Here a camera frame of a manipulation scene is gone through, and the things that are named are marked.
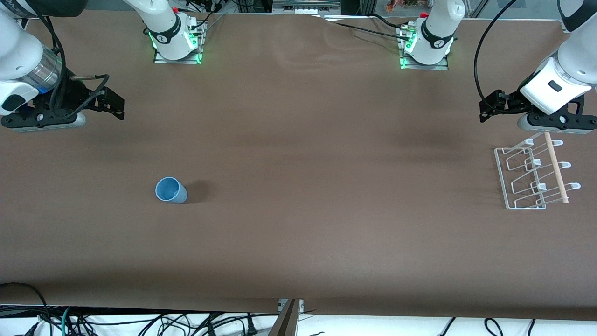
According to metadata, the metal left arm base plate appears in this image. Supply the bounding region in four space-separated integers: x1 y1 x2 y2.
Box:
398 23 450 71

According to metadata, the black cable on table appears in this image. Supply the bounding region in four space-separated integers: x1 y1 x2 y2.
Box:
322 13 413 42

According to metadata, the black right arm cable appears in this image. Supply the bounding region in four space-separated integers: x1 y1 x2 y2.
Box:
26 0 111 120

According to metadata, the black floor cable bundle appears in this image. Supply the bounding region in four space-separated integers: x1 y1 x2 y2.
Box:
70 312 280 336

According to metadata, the thick black floor cable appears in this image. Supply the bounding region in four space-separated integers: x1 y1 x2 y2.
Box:
0 282 53 336

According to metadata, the brown table cover sheet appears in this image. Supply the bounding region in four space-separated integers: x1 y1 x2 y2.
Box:
0 9 597 322

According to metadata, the green floor cable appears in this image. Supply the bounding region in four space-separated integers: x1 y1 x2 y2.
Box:
60 306 76 336

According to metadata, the wooden rack dowel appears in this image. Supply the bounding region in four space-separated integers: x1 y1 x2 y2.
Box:
544 132 570 204

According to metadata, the blue plastic cup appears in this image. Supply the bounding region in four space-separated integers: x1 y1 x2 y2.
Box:
155 176 188 204

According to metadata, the aluminium frame post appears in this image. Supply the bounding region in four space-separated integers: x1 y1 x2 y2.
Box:
268 299 305 336

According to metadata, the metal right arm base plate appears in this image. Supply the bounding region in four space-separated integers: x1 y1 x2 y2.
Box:
153 19 206 65

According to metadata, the white wire cup rack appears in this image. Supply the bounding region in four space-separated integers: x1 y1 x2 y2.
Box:
494 132 582 210

